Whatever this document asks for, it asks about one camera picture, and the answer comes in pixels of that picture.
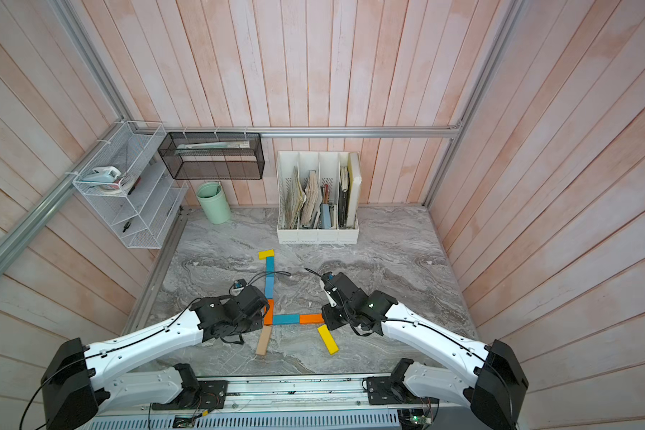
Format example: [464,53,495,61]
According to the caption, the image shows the cream hardcover book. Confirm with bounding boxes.
[346,152,362,229]

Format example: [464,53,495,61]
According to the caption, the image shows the teal wooden block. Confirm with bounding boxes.
[272,315,300,325]
[266,257,275,276]

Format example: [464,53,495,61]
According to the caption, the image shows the long yellow wooden block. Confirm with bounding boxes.
[317,324,340,356]

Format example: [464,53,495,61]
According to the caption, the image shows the small yellow wooden block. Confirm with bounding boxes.
[258,249,274,260]

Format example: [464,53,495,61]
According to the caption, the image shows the aluminium front rail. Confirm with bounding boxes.
[72,370,519,417]

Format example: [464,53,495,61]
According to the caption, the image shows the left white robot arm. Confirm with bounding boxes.
[37,286,270,429]

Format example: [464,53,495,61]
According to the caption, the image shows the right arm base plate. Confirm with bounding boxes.
[362,376,439,406]

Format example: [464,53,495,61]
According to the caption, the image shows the orange wooden block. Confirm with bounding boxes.
[298,314,324,325]
[263,298,274,326]

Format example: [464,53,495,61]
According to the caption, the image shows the natural wooden block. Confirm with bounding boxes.
[255,325,272,357]

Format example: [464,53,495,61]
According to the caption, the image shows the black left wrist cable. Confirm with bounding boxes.
[245,269,292,287]

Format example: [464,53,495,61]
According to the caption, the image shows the light blue wooden block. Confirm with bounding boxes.
[264,274,275,299]

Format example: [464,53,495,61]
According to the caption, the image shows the white wire shelf rack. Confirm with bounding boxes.
[73,121,188,249]

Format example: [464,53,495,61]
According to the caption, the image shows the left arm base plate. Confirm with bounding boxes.
[150,380,229,412]

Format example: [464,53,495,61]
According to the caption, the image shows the white plastic file organizer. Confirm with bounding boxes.
[277,152,359,245]

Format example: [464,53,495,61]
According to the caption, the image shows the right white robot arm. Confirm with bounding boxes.
[320,272,530,429]

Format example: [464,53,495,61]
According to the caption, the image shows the mint green plastic cup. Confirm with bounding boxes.
[196,182,231,225]

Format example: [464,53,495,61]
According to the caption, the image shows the black wire mesh basket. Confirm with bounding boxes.
[158,131,265,181]

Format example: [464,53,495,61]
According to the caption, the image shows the illustrated Chinese history book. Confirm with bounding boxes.
[284,166,306,229]

